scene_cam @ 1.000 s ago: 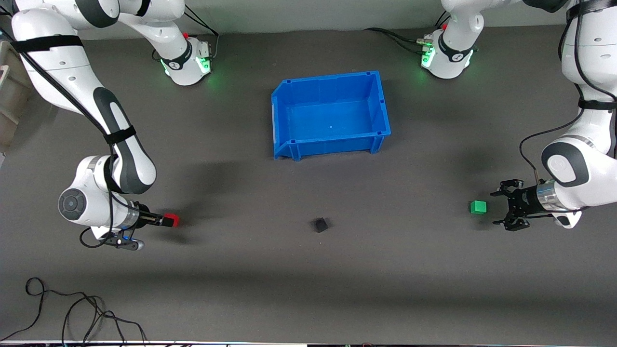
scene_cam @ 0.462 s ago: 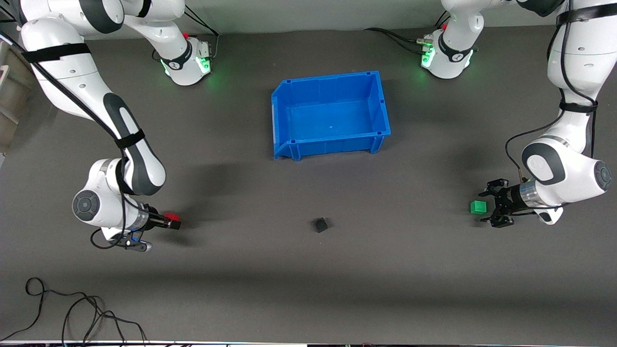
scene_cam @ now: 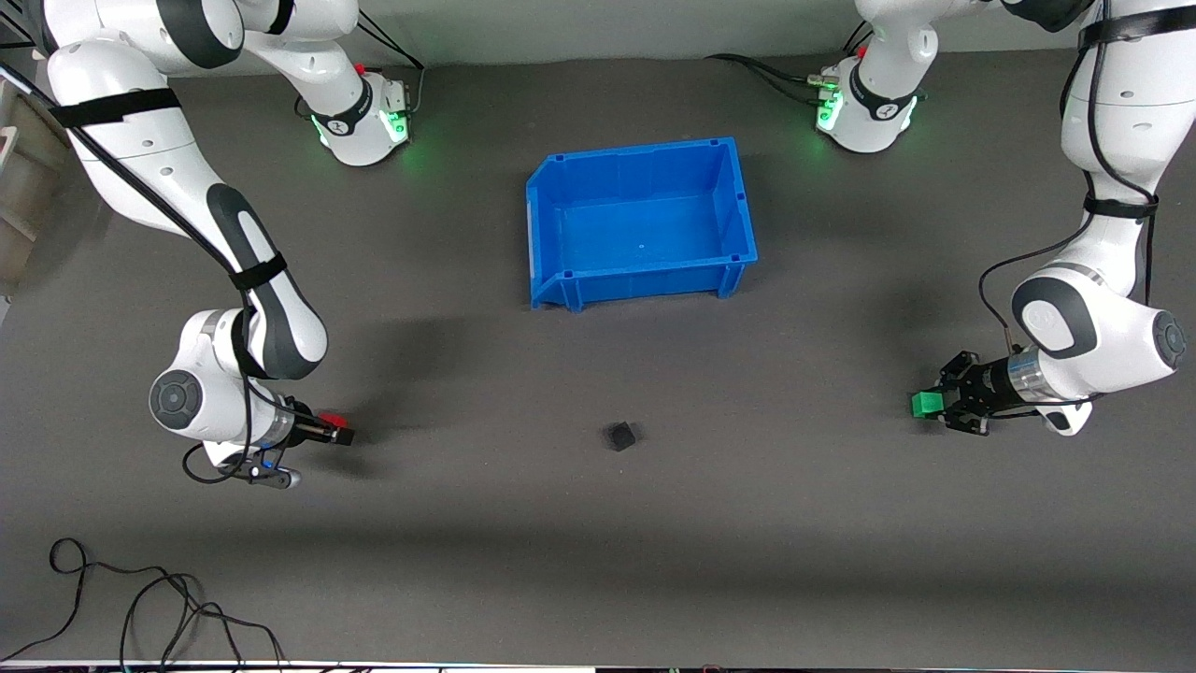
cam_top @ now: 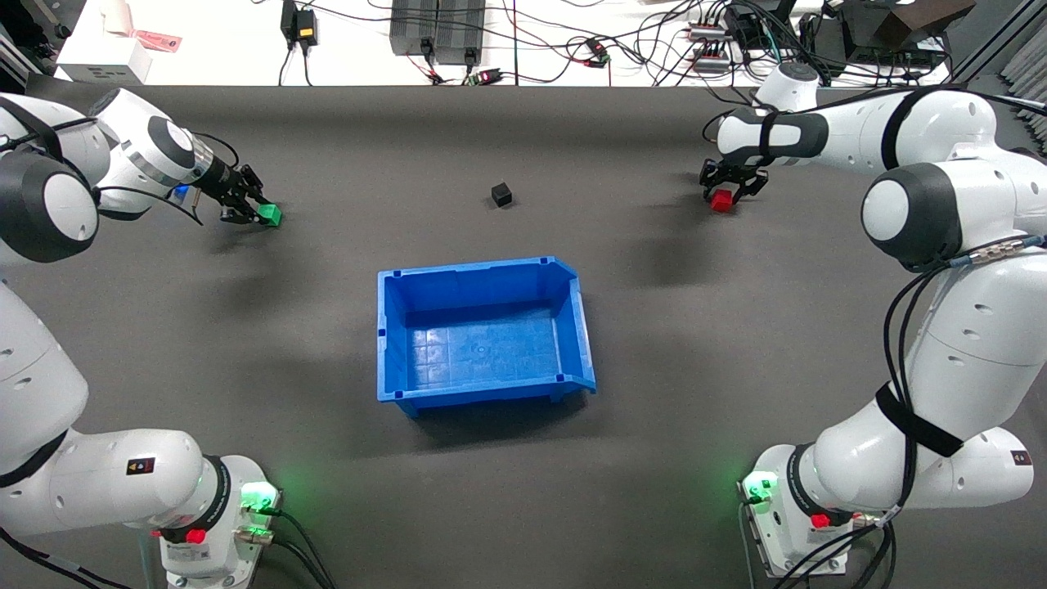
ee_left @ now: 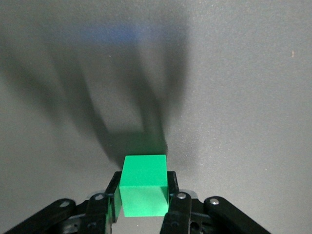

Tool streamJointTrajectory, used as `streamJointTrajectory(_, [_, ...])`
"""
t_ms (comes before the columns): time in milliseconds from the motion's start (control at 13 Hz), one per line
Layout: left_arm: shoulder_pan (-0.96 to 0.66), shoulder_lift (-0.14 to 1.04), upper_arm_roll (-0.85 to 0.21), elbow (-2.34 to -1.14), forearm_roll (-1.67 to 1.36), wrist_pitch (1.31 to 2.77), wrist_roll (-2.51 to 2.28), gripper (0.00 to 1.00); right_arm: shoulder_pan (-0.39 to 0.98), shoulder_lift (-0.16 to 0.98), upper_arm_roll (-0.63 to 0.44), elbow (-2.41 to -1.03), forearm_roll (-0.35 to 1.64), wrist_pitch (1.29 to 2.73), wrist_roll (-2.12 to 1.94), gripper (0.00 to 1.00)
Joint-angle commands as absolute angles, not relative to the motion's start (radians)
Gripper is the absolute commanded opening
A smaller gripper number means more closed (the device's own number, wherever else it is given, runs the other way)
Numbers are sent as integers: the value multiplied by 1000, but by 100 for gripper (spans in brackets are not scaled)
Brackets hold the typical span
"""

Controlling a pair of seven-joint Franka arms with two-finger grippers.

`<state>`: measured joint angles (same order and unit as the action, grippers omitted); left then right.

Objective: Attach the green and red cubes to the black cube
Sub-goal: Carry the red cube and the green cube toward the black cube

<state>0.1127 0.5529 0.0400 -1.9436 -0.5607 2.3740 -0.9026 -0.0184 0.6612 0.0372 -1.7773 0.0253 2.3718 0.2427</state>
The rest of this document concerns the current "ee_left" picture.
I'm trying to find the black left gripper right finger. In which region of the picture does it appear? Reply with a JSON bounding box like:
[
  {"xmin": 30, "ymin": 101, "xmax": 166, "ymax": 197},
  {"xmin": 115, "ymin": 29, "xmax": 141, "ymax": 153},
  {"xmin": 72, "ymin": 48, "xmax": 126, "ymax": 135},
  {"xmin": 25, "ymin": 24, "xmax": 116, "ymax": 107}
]
[{"xmin": 159, "ymin": 171, "xmax": 272, "ymax": 234}]

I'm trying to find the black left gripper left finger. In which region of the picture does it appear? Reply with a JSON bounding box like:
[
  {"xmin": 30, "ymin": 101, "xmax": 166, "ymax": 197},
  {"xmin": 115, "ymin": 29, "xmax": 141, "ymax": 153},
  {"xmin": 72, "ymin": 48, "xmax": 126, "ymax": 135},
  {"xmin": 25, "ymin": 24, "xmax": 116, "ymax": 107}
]
[{"xmin": 1, "ymin": 171, "xmax": 122, "ymax": 234}]

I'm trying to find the green cube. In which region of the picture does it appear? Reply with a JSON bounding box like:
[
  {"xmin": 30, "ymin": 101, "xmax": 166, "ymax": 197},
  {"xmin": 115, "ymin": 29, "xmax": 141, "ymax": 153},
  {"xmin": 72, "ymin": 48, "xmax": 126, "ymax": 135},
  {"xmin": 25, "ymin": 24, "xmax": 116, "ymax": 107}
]
[{"xmin": 111, "ymin": 154, "xmax": 170, "ymax": 218}]

